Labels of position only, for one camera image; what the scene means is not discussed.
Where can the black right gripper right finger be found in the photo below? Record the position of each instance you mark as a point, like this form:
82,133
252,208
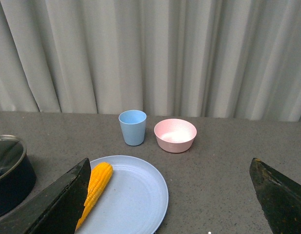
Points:
279,197

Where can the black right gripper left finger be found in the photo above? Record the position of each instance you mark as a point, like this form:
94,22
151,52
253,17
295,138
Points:
55,210

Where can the yellow corn cob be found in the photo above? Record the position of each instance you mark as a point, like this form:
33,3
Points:
99,179

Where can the dark blue saucepan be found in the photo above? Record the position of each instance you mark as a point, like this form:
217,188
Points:
16,186

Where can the light blue plate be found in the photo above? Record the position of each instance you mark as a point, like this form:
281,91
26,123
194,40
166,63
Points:
134,201

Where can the light blue cup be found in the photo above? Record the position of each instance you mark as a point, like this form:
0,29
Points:
133,124

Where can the pink bowl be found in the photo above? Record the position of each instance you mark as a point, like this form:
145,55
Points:
175,135

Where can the white curtain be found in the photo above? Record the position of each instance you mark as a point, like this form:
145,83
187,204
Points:
189,58

